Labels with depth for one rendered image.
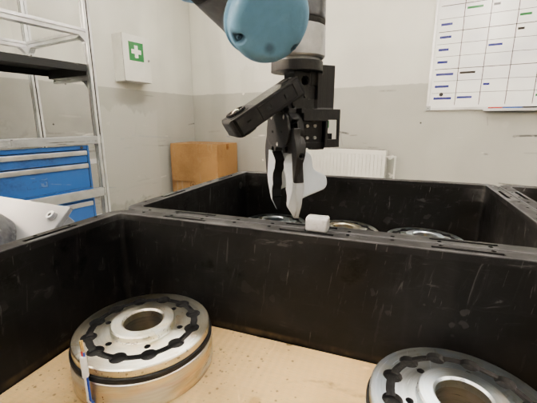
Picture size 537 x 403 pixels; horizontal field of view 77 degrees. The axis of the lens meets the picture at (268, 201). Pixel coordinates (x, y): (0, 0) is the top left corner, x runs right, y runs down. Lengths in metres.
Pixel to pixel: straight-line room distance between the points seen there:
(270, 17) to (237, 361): 0.28
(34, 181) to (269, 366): 2.03
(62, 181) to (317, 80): 1.95
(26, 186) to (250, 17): 1.98
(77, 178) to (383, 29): 2.60
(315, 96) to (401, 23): 2.81
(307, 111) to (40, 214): 0.37
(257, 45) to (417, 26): 2.97
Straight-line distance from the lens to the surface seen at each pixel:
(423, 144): 3.17
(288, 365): 0.30
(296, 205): 0.47
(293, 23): 0.33
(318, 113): 0.48
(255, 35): 0.32
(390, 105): 3.21
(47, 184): 2.26
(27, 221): 0.54
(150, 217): 0.34
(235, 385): 0.28
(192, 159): 3.69
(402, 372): 0.26
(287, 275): 0.29
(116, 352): 0.28
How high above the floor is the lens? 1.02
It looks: 13 degrees down
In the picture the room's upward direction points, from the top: straight up
